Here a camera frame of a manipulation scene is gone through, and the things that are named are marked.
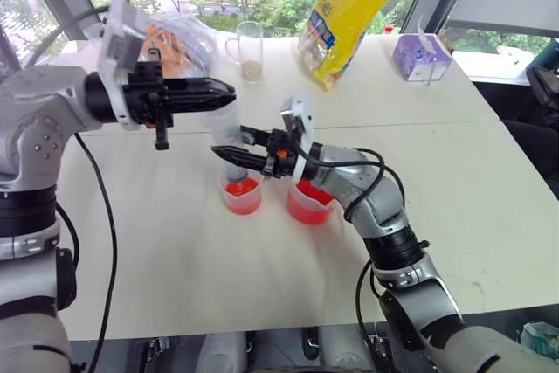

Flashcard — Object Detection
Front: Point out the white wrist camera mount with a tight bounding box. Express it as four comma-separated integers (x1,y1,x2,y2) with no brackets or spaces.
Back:
96,0,150,132
279,93,316,183

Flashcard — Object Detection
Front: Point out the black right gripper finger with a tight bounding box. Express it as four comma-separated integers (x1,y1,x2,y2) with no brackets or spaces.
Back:
210,144,268,173
238,124,274,148

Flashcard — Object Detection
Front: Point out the glass mug with grains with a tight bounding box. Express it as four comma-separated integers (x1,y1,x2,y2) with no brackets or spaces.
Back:
224,20,265,84

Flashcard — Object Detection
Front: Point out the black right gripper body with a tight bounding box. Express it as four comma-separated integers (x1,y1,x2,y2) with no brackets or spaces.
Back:
260,128,303,181

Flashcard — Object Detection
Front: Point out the clear plastic bag of bread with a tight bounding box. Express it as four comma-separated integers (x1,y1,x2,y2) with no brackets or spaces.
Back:
144,13,220,80

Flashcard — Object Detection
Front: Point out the green crumpled bag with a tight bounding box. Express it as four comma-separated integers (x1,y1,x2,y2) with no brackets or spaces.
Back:
518,321,559,359

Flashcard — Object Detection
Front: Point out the clear cup with red liquid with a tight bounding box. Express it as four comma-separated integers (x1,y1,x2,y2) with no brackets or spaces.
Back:
286,178,338,226
216,165,266,218

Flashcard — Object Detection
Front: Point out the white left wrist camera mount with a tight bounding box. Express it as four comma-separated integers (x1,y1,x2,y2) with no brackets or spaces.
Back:
96,0,150,132

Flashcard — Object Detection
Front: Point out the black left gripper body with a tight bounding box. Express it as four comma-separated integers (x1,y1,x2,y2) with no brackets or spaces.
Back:
121,46,176,151

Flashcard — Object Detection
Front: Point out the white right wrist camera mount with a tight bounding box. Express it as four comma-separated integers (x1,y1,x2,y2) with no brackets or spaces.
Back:
279,93,316,183

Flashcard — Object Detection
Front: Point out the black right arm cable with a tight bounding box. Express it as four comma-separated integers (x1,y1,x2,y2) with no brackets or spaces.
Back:
301,145,405,350

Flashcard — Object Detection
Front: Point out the purple tissue box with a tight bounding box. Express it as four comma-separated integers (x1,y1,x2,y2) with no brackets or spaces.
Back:
391,32,453,86

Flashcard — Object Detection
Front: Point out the black office chair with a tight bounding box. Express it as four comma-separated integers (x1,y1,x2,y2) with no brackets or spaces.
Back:
500,62,559,194

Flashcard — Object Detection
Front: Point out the yellow snack bag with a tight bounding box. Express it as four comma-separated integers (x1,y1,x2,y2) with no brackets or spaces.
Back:
297,0,410,94

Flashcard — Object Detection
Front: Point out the grey rounded shape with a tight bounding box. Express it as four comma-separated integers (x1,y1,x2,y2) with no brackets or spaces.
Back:
198,330,249,373

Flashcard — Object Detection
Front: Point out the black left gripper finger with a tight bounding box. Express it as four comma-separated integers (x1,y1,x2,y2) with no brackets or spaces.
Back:
163,77,238,97
164,93,238,114

